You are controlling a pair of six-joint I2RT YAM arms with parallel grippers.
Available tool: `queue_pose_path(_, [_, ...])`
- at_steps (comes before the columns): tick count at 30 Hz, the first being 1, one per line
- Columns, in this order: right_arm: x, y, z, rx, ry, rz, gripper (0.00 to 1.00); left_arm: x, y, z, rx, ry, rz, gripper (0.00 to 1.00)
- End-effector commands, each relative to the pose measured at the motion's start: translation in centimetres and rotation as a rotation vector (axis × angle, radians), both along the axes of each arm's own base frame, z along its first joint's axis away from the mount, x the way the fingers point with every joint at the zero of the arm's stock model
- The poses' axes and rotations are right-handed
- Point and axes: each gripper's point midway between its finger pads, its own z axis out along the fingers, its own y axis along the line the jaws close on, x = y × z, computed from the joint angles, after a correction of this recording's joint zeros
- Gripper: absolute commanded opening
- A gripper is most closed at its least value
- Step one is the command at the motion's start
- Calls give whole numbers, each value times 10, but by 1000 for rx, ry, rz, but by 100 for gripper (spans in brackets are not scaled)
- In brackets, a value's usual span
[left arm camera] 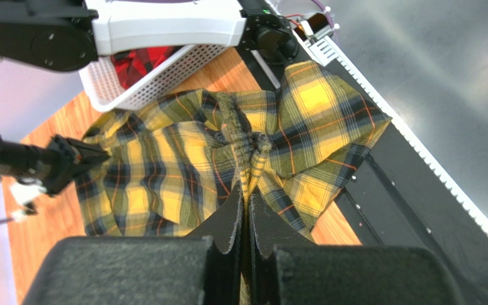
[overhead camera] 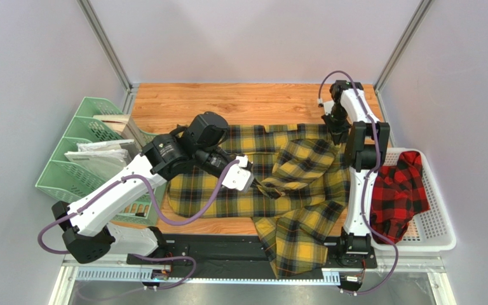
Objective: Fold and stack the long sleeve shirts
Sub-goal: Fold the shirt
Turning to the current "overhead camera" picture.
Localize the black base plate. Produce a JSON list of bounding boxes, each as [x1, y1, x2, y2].
[[86, 230, 378, 280]]

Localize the green plastic file rack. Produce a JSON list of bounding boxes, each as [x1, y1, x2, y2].
[[35, 97, 158, 226]]

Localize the aluminium frame rail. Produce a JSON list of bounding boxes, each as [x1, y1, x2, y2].
[[50, 234, 456, 304]]

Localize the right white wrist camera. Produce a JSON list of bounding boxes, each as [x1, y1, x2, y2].
[[316, 98, 335, 116]]

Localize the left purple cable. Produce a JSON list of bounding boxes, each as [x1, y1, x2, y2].
[[37, 159, 241, 291]]

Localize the papers in file rack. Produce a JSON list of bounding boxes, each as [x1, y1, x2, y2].
[[64, 139, 139, 180]]

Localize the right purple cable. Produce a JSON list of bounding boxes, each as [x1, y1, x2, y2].
[[317, 70, 399, 295]]

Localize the white plastic basket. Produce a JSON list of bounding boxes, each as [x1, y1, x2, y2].
[[374, 147, 456, 254]]

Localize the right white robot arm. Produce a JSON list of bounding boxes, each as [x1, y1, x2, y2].
[[320, 80, 390, 267]]

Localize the purple cable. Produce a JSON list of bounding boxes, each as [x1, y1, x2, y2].
[[317, 70, 399, 295], [37, 159, 241, 291]]

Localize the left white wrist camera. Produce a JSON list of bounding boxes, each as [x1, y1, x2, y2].
[[222, 155, 254, 193]]

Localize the red plaid long sleeve shirt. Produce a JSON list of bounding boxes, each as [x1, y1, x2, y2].
[[370, 151, 430, 243]]

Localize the yellow plaid long sleeve shirt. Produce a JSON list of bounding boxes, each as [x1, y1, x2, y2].
[[167, 124, 350, 278]]

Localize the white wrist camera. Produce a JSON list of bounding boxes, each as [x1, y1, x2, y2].
[[222, 155, 254, 193], [316, 98, 335, 116]]

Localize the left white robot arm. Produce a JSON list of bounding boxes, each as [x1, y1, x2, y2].
[[48, 112, 253, 264]]

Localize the book in file rack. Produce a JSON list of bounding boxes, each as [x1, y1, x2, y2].
[[93, 114, 146, 149]]

